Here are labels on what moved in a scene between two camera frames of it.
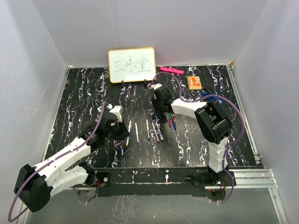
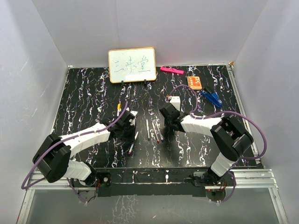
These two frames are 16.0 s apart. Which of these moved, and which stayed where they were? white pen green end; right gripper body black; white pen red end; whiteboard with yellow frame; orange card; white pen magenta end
Moved: white pen magenta end; right gripper body black
Stayed: white pen green end; white pen red end; orange card; whiteboard with yellow frame
